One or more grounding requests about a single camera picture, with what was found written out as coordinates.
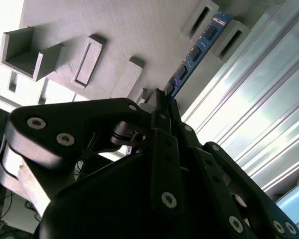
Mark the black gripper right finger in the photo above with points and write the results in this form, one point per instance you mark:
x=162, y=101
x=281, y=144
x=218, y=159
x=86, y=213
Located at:
x=241, y=181

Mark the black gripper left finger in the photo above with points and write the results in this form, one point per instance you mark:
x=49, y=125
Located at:
x=64, y=117

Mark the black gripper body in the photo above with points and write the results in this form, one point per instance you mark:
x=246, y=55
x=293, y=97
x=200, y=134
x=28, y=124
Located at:
x=102, y=211

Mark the blue RAM stick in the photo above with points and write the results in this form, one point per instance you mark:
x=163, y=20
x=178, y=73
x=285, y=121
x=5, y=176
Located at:
x=196, y=53

